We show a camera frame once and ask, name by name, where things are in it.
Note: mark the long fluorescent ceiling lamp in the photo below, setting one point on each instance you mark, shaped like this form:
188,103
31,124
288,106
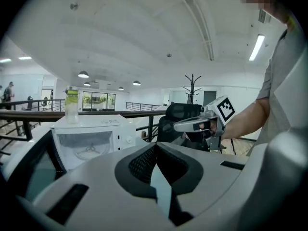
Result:
256,47

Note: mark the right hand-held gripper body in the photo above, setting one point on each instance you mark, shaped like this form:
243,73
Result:
222,115

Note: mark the clear bottle with green lid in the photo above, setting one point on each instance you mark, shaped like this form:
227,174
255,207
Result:
71,107

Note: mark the person's right forearm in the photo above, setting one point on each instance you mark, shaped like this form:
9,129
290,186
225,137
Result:
245,120

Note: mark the flat ceiling light panel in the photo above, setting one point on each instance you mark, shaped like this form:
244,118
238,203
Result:
25,58
5,60

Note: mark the distant metal railing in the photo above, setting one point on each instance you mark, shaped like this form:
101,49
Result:
142,106

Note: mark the ceiling air vent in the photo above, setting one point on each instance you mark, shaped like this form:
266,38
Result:
264,16

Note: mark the black coat rack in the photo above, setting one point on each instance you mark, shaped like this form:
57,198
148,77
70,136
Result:
192,88

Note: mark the dark metal railing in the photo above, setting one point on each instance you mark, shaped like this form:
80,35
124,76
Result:
29,115

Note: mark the white microwave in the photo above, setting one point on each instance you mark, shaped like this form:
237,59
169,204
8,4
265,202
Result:
96,131

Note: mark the black mesh office chair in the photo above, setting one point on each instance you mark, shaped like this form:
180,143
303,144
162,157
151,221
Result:
173,114

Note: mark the large glass window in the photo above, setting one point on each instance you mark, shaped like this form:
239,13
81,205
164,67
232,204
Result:
98,101

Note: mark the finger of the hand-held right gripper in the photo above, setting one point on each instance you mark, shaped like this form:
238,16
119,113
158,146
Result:
186,125

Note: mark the dome pendant lamp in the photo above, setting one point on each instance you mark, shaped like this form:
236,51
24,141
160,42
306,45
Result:
83,74
120,88
87,84
136,83

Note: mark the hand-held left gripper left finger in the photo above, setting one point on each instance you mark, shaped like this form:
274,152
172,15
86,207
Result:
125,171

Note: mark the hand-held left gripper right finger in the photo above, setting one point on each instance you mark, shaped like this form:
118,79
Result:
192,174

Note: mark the grey door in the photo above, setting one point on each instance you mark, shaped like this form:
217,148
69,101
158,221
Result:
209,98

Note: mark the person's grey shirt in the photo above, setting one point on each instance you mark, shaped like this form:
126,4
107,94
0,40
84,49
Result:
284,93

